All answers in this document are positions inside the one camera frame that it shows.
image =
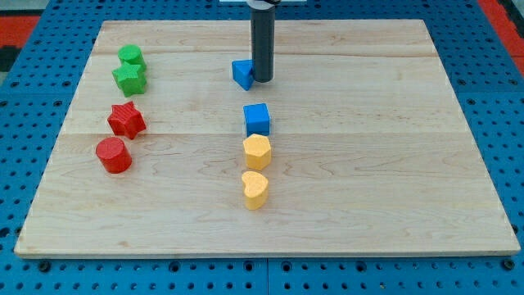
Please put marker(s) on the blue triangle block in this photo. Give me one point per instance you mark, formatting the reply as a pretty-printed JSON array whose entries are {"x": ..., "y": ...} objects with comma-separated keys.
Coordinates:
[{"x": 243, "y": 73}]

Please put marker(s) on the blue cube block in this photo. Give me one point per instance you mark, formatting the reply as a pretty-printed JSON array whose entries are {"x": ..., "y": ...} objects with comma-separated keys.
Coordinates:
[{"x": 257, "y": 119}]

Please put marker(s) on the yellow hexagon block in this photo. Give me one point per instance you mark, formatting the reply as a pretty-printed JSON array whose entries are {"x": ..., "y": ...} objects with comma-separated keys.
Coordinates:
[{"x": 257, "y": 151}]

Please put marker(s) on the yellow heart block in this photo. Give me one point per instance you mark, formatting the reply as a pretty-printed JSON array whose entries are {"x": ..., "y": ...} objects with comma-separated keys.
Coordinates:
[{"x": 255, "y": 189}]

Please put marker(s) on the light wooden board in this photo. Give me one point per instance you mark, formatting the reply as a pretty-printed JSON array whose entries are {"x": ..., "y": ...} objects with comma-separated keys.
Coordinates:
[{"x": 371, "y": 152}]

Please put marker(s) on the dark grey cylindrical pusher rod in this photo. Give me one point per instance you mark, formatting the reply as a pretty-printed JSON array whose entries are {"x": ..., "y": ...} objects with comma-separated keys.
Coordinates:
[{"x": 262, "y": 39}]

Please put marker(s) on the red star block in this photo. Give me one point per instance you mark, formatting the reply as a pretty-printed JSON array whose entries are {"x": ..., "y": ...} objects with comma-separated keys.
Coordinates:
[{"x": 126, "y": 120}]

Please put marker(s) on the green star block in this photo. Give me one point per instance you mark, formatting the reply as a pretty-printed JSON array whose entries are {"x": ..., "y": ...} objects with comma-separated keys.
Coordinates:
[{"x": 130, "y": 79}]

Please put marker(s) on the red cylinder block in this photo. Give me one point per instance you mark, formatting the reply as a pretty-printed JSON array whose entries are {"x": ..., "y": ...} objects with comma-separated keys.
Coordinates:
[{"x": 113, "y": 155}]

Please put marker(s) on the green cylinder block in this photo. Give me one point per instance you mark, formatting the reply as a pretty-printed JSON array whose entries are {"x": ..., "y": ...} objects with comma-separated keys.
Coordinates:
[{"x": 132, "y": 54}]

